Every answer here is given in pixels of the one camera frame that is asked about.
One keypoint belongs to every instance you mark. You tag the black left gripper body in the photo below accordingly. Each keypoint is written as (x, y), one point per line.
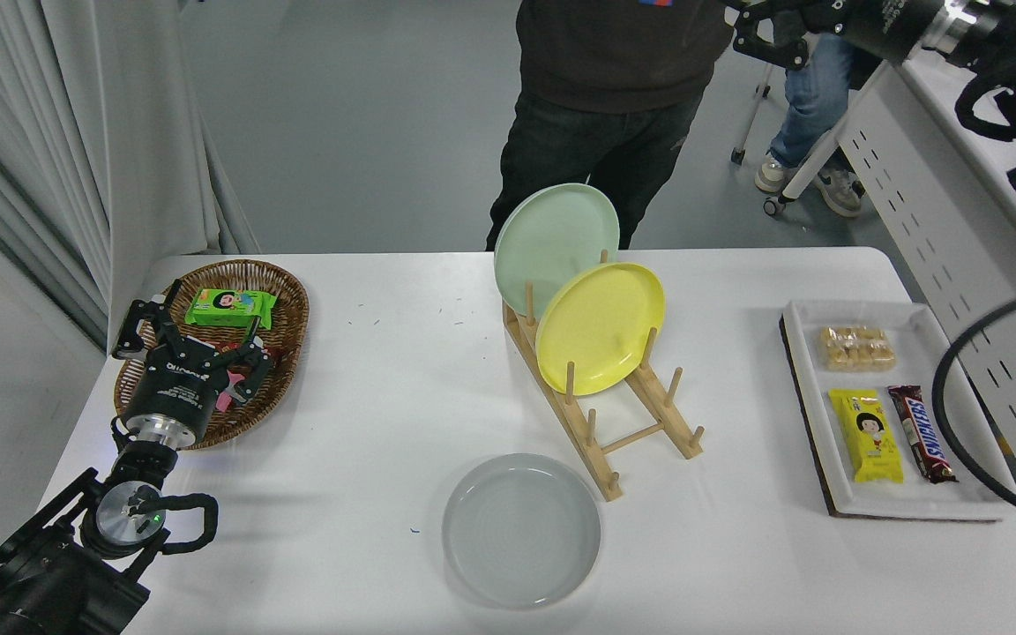
(175, 388)

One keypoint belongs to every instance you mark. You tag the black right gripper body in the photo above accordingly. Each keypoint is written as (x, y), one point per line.
(878, 26)

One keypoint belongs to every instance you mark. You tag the grey plate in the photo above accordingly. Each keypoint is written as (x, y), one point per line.
(521, 534)

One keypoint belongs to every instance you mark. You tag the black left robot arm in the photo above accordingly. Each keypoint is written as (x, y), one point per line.
(49, 582)

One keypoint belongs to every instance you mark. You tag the pale green plate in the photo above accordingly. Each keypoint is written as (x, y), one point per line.
(552, 238)

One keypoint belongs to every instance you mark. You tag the yellow plate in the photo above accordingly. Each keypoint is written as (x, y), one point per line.
(601, 326)

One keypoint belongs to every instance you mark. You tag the wooden plate rack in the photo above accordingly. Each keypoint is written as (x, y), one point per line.
(640, 432)

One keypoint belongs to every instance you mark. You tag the pink snack wrapper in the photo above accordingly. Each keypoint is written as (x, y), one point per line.
(226, 401)

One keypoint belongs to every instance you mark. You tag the green snack pack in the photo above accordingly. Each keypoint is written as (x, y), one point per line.
(230, 309)

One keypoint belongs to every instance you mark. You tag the brown wicker basket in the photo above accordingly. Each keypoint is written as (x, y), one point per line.
(287, 309)

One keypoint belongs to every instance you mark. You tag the seated person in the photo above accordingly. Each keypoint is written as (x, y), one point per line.
(812, 115)

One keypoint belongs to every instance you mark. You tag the standing person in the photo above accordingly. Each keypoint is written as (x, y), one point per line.
(614, 88)

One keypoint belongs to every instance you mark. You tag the white desk with perforated panel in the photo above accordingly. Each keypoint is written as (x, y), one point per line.
(931, 203)

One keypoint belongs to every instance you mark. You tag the grey curtain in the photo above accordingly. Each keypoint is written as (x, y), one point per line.
(76, 132)

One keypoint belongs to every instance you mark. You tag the clear pack of biscuits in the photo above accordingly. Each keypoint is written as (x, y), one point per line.
(856, 348)

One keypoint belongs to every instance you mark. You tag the yellow snack bar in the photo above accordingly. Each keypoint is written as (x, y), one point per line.
(868, 437)

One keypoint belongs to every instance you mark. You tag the brown Snickers bar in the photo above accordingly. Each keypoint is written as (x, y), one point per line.
(921, 432)

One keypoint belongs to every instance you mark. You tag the white rectangular tray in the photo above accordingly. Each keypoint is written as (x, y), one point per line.
(975, 476)

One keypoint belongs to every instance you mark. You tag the white chair frame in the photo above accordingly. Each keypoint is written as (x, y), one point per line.
(753, 110)

